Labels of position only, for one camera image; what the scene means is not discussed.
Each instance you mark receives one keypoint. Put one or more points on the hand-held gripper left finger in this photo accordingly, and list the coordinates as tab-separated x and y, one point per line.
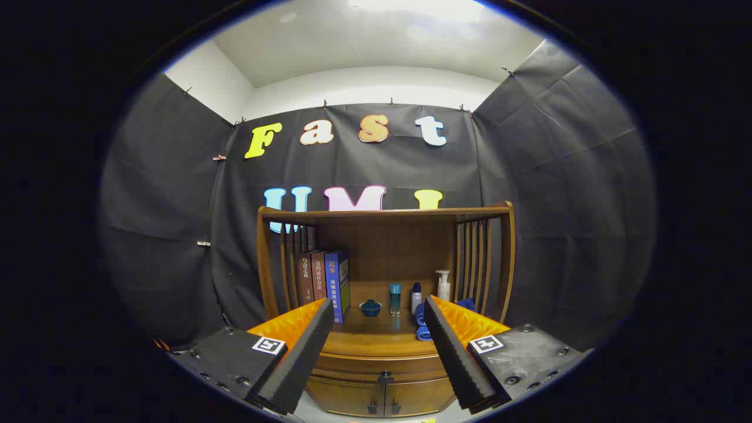
305	352

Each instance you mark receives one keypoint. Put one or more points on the blue folded towel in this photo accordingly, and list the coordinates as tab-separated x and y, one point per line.
422	329

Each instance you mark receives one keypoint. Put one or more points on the wooden drawer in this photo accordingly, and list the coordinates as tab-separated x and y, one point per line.
382	361

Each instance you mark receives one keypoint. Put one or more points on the brown book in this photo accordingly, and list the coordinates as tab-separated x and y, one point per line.
319	279
303	282

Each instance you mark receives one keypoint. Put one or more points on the wooden countertop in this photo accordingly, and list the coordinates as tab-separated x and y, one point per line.
382	338

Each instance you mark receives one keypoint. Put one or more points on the blue book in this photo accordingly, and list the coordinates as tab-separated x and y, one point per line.
336	288

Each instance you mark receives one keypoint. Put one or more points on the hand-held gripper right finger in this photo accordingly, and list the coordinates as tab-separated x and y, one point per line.
452	358

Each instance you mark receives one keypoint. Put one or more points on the wooden cabinet door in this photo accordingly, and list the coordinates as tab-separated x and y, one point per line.
420	396
346	396

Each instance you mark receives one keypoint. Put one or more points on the blue lidded teacup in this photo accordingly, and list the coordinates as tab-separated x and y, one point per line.
371	308

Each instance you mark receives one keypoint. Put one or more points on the wooden cabinet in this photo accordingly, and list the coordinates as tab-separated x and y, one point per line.
388	241

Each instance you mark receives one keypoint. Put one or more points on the white bottle blue cap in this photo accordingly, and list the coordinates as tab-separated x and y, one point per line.
416	301

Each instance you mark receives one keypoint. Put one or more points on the blue glass bottle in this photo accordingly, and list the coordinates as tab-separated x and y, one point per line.
395	299

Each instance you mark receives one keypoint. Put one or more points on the white pump bottle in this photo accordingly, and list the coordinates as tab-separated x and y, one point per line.
444	289

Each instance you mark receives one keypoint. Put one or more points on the black drawer knob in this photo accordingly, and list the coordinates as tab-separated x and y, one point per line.
385	378

